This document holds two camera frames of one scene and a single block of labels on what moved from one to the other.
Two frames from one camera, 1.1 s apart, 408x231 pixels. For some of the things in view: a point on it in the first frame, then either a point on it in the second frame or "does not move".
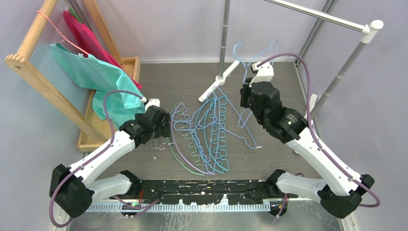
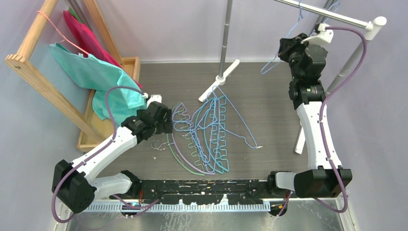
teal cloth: [114, 88] does not move
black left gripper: [162, 131] does not move
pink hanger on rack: [64, 39] does not move
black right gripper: [245, 91] → [287, 45]
